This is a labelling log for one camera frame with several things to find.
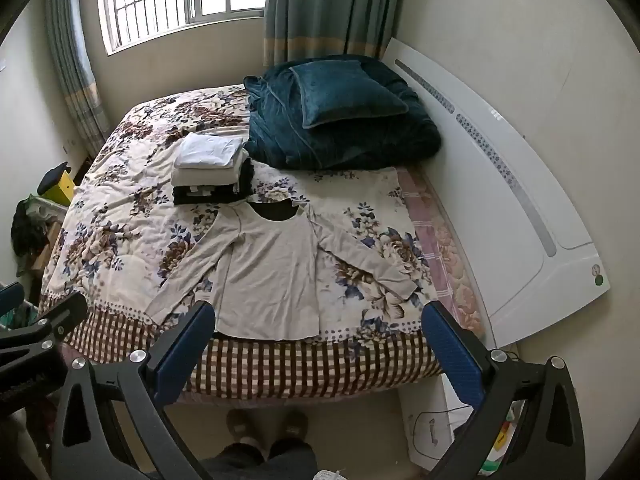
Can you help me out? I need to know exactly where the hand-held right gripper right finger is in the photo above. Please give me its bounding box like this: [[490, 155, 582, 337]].
[[421, 301, 587, 480]]

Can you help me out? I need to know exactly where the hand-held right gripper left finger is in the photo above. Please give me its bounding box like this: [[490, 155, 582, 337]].
[[51, 300, 217, 480]]

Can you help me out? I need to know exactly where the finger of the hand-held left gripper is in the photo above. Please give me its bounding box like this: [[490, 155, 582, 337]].
[[0, 282, 26, 332], [0, 292, 89, 404]]

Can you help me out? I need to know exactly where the beige long-sleeve shirt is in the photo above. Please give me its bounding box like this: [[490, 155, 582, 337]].
[[146, 199, 419, 344]]

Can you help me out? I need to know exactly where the stack of folded clothes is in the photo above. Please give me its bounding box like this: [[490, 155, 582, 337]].
[[172, 152, 257, 206]]

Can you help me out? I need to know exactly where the dark cloth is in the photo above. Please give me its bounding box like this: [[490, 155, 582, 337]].
[[11, 197, 51, 277]]

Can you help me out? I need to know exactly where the white bedside cabinet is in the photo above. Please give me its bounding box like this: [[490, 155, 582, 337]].
[[406, 374, 502, 476]]

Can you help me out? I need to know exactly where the person's left slipper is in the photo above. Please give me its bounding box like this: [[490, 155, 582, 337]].
[[226, 409, 256, 444]]

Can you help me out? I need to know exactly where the person's slipper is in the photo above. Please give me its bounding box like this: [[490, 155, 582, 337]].
[[279, 410, 310, 444], [226, 409, 256, 444]]

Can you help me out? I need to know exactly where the pink floral mattress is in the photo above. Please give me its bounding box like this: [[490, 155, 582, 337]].
[[397, 165, 484, 337]]

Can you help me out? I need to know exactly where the person's left leg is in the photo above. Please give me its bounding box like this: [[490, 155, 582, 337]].
[[200, 439, 267, 480]]

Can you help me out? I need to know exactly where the person's leg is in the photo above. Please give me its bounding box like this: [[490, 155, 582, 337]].
[[200, 439, 267, 480], [266, 437, 319, 480]]

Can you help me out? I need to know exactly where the yellow box with black cap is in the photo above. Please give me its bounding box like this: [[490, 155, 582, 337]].
[[37, 161, 76, 207]]

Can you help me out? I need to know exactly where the person's right slipper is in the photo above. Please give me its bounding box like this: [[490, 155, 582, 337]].
[[279, 410, 310, 444]]

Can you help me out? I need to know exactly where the person's right leg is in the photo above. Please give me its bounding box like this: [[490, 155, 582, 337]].
[[266, 437, 319, 480]]

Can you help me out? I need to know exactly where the white headboard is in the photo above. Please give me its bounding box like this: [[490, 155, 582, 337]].
[[382, 37, 611, 349]]

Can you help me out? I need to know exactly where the bed with floral cover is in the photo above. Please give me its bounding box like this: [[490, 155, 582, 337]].
[[39, 85, 446, 402]]

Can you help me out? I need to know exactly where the cream folded cloth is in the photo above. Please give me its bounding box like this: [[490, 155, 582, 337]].
[[171, 159, 249, 189]]

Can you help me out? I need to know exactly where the white folded cloth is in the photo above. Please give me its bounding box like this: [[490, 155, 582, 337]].
[[176, 132, 246, 171]]

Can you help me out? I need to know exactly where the dark teal quilt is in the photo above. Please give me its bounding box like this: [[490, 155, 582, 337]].
[[243, 54, 442, 171]]

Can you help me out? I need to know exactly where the grey-green curtain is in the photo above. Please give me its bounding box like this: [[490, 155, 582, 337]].
[[45, 0, 111, 162], [263, 0, 404, 67]]

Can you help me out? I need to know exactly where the dark teal pillow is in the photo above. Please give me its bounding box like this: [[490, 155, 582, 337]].
[[289, 60, 410, 130]]

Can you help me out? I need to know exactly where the black cable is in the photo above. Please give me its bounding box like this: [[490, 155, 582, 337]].
[[413, 410, 473, 458]]

